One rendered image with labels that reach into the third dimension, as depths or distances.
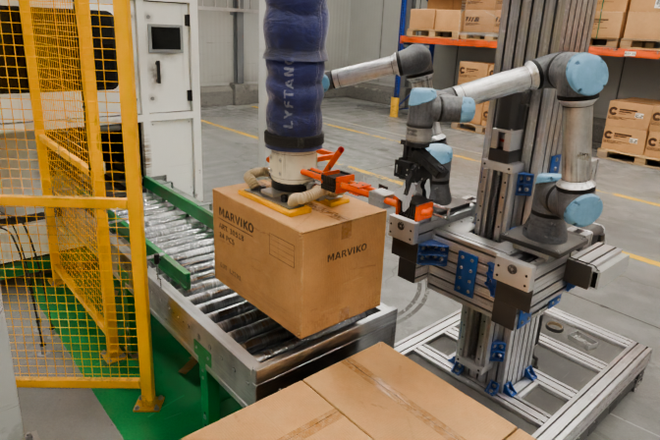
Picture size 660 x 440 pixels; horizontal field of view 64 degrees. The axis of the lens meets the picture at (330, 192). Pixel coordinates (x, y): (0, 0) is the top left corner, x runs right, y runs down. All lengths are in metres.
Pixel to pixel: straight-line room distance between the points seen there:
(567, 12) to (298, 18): 0.94
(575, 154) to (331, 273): 0.88
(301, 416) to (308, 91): 1.08
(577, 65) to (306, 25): 0.85
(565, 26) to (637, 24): 6.75
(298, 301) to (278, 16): 0.97
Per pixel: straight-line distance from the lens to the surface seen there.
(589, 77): 1.72
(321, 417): 1.81
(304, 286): 1.83
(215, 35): 11.67
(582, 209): 1.83
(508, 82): 1.78
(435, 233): 2.22
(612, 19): 9.00
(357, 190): 1.75
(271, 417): 1.81
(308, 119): 1.92
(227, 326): 2.26
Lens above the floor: 1.72
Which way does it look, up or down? 17 degrees down
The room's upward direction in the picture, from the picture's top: 3 degrees clockwise
